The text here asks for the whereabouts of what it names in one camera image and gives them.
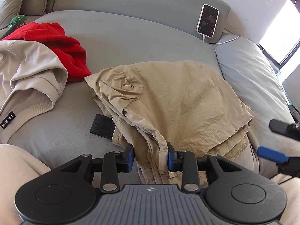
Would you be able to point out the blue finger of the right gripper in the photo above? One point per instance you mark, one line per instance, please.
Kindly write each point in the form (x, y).
(282, 128)
(272, 155)

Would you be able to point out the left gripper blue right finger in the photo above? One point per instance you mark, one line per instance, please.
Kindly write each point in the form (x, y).
(186, 163)

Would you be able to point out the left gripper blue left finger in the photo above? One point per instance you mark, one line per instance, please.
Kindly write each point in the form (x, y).
(113, 163)

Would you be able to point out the tan khaki trousers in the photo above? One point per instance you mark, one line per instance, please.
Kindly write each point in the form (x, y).
(182, 103)

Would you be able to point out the grey duvet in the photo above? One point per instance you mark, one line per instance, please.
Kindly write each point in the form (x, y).
(249, 73)

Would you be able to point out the red garment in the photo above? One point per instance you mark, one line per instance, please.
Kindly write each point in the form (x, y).
(69, 51)

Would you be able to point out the beige sweatshirt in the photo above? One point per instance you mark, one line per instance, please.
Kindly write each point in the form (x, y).
(32, 81)

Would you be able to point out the grey bed sheet mattress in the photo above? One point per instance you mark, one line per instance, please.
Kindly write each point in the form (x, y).
(110, 40)

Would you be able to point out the white smartphone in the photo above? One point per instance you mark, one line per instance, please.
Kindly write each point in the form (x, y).
(207, 21)

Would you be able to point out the grey upholstered headboard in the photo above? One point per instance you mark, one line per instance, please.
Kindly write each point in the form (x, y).
(179, 14)

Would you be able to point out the green plush item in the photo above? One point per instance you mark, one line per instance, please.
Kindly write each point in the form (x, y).
(17, 22)

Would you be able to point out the grey pillow front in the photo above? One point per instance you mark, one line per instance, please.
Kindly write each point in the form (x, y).
(9, 9)

